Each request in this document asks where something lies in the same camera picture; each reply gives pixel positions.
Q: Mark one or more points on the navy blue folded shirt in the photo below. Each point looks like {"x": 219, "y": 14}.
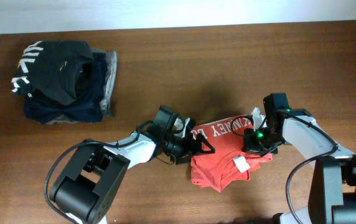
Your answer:
{"x": 37, "y": 106}

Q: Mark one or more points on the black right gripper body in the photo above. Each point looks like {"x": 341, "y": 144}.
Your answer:
{"x": 261, "y": 140}

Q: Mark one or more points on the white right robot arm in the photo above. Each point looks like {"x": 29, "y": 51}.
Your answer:
{"x": 332, "y": 197}

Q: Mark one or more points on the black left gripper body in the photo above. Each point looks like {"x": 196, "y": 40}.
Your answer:
{"x": 182, "y": 147}

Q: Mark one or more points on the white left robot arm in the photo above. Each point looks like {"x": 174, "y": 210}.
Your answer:
{"x": 83, "y": 182}

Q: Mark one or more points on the red t-shirt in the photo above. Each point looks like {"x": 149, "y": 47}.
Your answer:
{"x": 229, "y": 162}

